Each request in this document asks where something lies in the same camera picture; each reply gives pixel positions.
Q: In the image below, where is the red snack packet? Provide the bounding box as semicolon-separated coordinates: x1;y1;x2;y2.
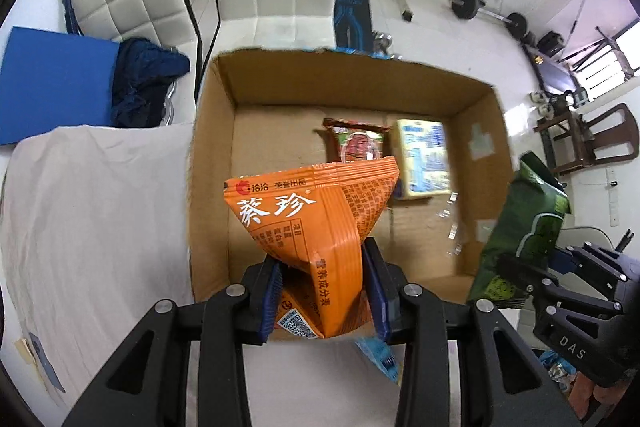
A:
322;117;392;164

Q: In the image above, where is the white bed sheet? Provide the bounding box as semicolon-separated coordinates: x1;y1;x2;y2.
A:
0;122;202;410

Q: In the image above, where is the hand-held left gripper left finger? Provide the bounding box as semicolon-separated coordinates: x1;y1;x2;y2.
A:
60;256;284;427

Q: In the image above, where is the orange snack packet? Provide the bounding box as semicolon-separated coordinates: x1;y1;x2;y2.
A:
222;156;401;341

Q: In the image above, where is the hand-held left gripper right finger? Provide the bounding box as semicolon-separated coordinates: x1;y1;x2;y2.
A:
361;237;584;427

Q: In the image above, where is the light blue packet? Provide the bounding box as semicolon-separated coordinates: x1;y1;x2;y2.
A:
355;336;401;384

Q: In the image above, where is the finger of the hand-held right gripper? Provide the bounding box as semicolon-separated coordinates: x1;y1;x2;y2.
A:
552;243;640;284
497;252;626;317

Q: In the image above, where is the black and blue weight bench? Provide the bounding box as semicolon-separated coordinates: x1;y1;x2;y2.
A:
333;0;376;54

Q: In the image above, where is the barbell with black plates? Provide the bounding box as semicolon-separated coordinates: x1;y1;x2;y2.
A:
450;0;530;42

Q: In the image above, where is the cardboard box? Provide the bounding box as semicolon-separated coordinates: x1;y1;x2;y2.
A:
187;48;516;309

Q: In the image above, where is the dark blue cloth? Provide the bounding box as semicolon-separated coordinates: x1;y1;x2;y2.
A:
110;37;192;128

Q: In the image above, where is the yellow and blue packet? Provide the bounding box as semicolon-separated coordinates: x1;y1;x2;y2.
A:
390;119;452;200

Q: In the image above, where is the brown wooden chair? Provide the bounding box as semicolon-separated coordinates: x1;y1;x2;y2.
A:
532;102;640;178

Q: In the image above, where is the green snack packet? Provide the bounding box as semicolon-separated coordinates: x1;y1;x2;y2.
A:
467;151;573;308

